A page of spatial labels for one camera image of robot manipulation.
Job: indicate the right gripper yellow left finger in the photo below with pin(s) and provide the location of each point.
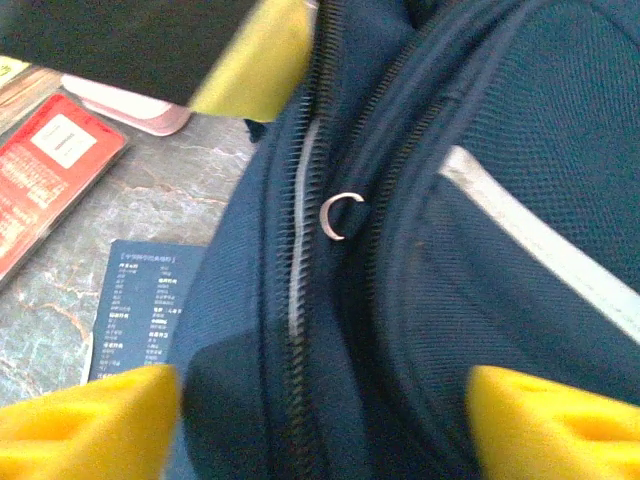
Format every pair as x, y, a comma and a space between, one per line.
75, 435

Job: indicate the navy blue student backpack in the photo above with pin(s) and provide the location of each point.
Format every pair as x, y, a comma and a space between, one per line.
450, 300

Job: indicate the pink pencil case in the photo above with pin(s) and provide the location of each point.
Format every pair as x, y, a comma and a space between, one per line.
140, 117

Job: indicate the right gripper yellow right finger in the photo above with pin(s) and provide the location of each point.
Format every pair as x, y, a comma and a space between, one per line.
550, 430

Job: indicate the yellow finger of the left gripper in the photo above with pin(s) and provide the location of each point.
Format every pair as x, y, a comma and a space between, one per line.
250, 65

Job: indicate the dark blue barcode book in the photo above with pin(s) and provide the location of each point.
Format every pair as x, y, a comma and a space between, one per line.
140, 310

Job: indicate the red card pack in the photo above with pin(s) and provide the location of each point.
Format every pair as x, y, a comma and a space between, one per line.
45, 180

